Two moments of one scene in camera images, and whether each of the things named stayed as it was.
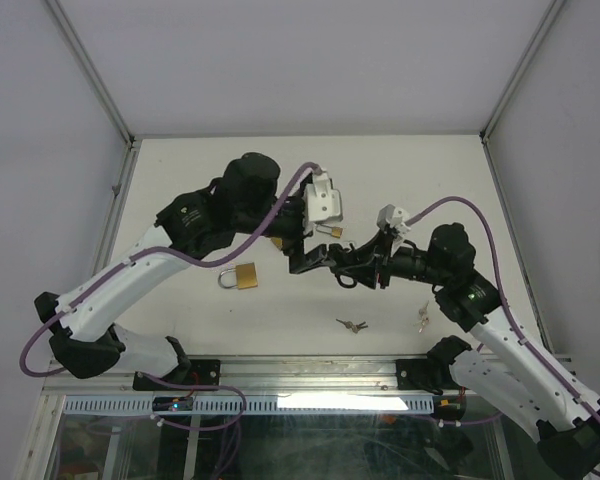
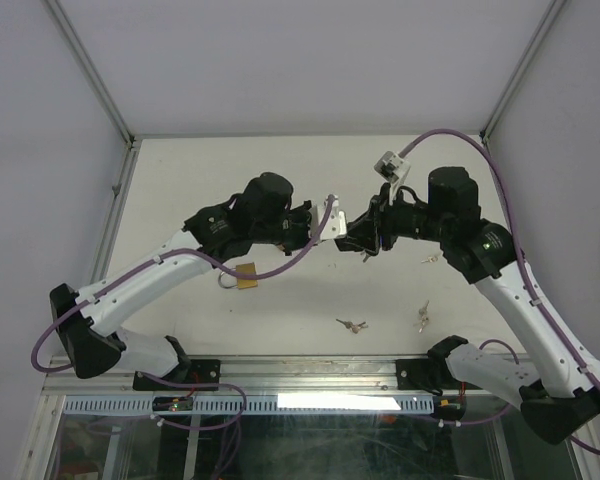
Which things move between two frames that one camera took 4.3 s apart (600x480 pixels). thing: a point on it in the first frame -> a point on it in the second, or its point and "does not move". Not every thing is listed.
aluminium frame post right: (552, 9) does not move
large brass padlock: (246, 276) does not move
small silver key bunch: (353, 327) does not move
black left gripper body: (295, 249) -> (296, 228)
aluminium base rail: (239, 374) does not move
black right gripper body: (381, 260) -> (384, 221)
